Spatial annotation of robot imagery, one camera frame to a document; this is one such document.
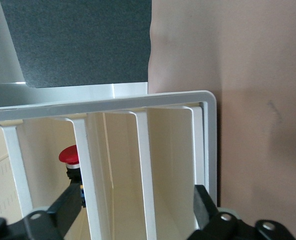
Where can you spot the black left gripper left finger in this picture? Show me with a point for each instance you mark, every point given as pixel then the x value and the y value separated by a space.
pixel 63 212

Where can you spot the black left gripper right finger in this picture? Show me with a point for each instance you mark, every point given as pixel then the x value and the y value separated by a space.
pixel 205 212

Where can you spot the red emergency stop button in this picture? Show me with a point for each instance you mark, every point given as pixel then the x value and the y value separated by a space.
pixel 69 155

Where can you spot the white drawer cabinet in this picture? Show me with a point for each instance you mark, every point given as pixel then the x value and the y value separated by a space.
pixel 210 150

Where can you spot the brown table cover sheet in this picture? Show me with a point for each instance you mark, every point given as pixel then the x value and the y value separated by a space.
pixel 262 75

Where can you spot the aluminium frame beam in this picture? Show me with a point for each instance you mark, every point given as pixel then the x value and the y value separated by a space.
pixel 0 50

